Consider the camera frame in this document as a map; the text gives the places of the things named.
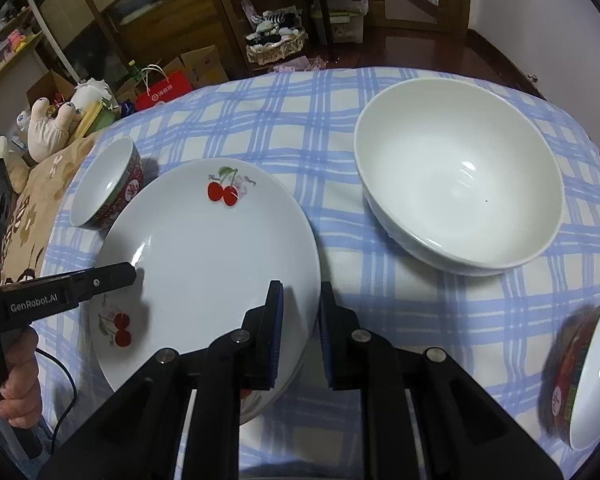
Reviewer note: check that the brown cartoon blanket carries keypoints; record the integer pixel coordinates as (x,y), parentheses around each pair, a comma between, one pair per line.
(28,232)

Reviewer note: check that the cherry plate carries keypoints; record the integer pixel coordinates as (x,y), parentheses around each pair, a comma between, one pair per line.
(205,239)
(289,364)

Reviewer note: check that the wicker basket with items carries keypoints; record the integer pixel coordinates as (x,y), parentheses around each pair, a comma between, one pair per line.
(275,35)

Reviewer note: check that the wooden cabinet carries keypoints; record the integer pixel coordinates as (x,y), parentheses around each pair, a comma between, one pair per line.
(156,30)

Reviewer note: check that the blue checked tablecloth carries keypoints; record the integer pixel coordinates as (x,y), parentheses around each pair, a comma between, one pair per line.
(299,128)

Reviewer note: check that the person's left hand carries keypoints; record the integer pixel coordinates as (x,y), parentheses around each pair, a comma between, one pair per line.
(21,403)

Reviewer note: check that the red patterned bowl right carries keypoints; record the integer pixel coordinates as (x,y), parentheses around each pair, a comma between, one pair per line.
(569,402)

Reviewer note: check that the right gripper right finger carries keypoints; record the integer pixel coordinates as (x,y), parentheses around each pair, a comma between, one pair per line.
(339,351)

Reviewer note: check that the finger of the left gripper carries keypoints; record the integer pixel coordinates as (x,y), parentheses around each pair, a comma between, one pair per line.
(87,283)

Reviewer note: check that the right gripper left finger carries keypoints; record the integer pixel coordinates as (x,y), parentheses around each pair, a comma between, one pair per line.
(260,355)

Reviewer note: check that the red paper shopping bag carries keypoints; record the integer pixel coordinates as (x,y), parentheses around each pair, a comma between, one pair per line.
(168,88)

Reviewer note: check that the large white bowl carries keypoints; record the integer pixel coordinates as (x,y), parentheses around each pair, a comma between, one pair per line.
(458,176)

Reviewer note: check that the red patterned bowl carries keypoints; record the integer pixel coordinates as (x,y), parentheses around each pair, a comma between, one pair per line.
(569,402)
(112,180)

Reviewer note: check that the red patterned bowl left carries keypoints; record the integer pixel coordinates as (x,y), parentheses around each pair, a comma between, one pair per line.
(112,180)

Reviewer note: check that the pink plush toy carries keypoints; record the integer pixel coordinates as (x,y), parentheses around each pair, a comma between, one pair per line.
(56,109)

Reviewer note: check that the cardboard box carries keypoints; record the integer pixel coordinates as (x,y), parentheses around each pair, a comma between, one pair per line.
(201,67)

